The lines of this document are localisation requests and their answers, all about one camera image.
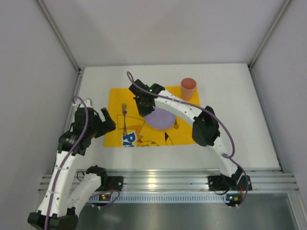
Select purple metal fork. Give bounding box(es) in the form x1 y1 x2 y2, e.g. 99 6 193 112
122 103 128 136

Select yellow printed cloth placemat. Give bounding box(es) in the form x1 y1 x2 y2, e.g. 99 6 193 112
104 88 195 147

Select lilac plastic plate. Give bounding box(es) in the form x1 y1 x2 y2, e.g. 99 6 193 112
144 107 176 130

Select gold metal spoon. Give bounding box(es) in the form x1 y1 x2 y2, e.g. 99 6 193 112
174 119 179 129

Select pink plastic cup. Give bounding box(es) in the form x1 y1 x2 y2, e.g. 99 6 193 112
180 78 197 101

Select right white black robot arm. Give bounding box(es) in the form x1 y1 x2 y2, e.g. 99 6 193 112
129 80 252 192

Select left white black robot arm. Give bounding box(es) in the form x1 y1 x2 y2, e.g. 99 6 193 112
27 107 116 230

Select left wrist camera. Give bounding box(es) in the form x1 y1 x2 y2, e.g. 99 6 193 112
72 97 93 108

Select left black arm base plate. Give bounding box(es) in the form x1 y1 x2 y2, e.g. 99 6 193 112
103 176 124 191

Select slotted grey cable duct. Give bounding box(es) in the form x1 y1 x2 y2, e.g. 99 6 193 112
87 193 240 204

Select aluminium mounting rail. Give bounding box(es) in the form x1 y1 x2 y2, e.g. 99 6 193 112
38 169 299 192

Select aluminium frame post left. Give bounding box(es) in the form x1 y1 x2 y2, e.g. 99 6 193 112
35 0 82 72

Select aluminium frame post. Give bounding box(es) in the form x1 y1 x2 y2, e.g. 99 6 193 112
35 0 82 72
248 0 295 70

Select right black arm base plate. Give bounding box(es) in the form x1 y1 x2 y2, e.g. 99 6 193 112
208 175 252 192

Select aluminium frame post right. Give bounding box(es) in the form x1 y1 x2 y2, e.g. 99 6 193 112
248 0 295 70

